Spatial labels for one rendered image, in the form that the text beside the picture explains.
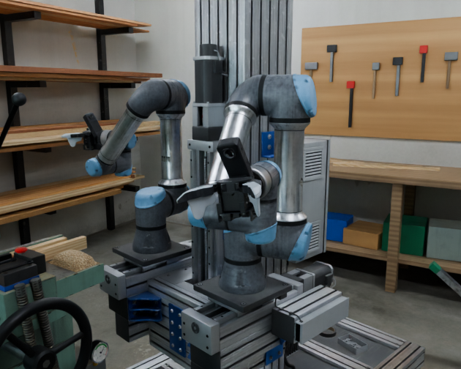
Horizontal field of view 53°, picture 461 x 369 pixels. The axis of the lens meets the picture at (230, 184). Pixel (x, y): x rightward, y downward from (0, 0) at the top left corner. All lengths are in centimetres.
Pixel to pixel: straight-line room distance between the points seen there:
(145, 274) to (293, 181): 73
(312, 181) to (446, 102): 222
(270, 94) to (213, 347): 73
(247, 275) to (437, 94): 277
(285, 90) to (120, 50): 388
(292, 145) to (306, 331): 58
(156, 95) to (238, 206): 90
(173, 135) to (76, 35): 297
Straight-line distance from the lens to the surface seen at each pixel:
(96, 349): 149
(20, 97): 130
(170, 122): 181
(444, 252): 362
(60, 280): 140
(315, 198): 185
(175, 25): 491
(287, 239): 134
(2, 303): 122
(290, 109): 127
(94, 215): 486
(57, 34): 454
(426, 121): 391
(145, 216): 175
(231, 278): 142
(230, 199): 90
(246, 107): 128
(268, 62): 164
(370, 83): 398
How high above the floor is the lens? 142
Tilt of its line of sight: 11 degrees down
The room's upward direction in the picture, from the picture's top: straight up
